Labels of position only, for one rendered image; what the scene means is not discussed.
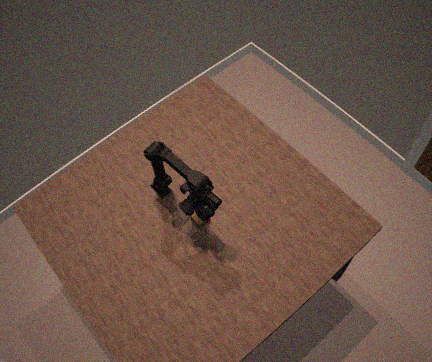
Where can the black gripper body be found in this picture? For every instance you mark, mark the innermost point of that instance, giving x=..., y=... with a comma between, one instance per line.
x=205, y=213

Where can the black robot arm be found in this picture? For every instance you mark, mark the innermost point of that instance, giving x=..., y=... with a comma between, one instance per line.
x=199, y=183

